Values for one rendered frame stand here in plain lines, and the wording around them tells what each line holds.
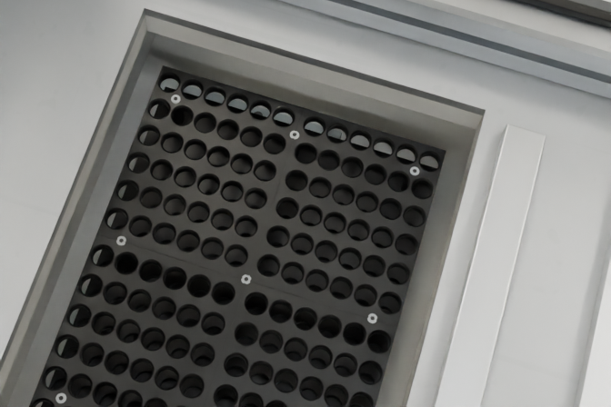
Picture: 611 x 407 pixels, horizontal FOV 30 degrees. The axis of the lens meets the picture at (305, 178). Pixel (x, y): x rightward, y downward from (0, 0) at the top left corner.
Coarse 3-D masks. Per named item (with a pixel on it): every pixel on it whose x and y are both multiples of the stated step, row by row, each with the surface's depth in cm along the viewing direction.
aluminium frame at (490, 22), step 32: (288, 0) 64; (320, 0) 63; (352, 0) 63; (384, 0) 61; (416, 0) 61; (448, 0) 61; (480, 0) 61; (512, 0) 61; (544, 0) 60; (416, 32) 63; (448, 32) 63; (480, 32) 61; (512, 32) 61; (544, 32) 60; (576, 32) 60; (608, 32) 60; (512, 64) 64; (544, 64) 63; (576, 64) 62; (608, 64) 61; (608, 96) 64
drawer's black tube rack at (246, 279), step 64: (192, 128) 67; (256, 128) 67; (128, 192) 68; (192, 192) 65; (256, 192) 66; (320, 192) 69; (384, 192) 66; (128, 256) 64; (192, 256) 64; (256, 256) 64; (320, 256) 67; (384, 256) 65; (64, 320) 62; (128, 320) 62; (192, 320) 66; (256, 320) 63; (320, 320) 63; (384, 320) 63; (64, 384) 61; (128, 384) 61; (192, 384) 64; (256, 384) 62; (320, 384) 62
